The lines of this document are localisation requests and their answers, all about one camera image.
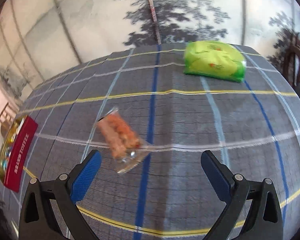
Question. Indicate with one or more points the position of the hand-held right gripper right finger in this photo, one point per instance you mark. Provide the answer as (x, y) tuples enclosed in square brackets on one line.
[(216, 177)]

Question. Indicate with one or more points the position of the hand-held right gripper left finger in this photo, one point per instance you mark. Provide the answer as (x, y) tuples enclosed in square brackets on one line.
[(86, 177)]

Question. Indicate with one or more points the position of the long clear bag orange snacks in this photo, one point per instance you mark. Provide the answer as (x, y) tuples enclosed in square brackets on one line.
[(120, 137)]

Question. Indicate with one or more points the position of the red and gold tin box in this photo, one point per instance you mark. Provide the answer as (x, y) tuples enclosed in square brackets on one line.
[(20, 152)]

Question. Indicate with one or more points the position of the blue plaid tablecloth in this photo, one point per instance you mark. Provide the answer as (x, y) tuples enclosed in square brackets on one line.
[(180, 120)]

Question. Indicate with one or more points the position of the light wooden chair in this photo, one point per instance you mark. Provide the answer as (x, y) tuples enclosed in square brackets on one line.
[(6, 116)]

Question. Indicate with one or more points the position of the green snack bag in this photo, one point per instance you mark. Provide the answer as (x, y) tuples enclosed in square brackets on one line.
[(212, 62)]

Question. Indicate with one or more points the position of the dark wooden chair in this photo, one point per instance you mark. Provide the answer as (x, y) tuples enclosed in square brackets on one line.
[(296, 55)]

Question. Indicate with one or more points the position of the ink painting folding screen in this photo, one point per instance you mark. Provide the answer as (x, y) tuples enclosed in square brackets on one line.
[(90, 17)]

